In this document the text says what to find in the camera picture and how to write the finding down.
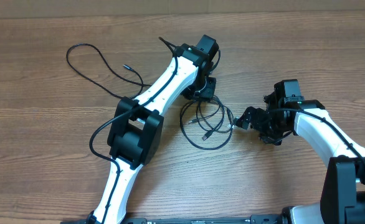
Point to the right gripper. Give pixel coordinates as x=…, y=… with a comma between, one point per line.
x=258, y=114

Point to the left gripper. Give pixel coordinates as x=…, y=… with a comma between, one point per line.
x=206, y=94

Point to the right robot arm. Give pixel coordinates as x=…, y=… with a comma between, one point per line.
x=343, y=195

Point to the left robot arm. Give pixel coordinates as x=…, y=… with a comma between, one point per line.
x=136, y=128

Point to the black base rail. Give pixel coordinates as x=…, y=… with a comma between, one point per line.
x=253, y=219

